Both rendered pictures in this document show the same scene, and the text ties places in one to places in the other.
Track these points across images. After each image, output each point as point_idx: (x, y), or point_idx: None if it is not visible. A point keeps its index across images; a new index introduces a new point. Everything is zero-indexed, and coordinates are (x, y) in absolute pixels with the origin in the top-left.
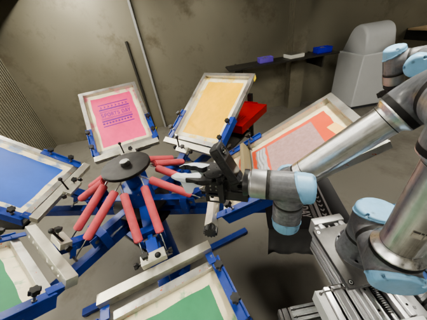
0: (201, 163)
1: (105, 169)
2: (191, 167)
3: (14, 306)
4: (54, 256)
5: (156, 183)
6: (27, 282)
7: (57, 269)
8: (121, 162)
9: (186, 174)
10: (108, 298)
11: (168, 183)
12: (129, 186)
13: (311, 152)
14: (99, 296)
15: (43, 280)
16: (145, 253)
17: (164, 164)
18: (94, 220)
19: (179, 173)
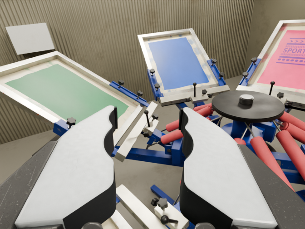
0: (238, 161)
1: (224, 94)
2: (184, 139)
3: None
4: (135, 131)
5: (258, 149)
6: (115, 132)
7: (125, 140)
8: (241, 96)
9: (88, 134)
10: (120, 196)
11: (274, 164)
12: (232, 129)
13: None
14: (121, 186)
15: (116, 139)
16: (164, 201)
17: (300, 137)
18: (175, 131)
19: (104, 112)
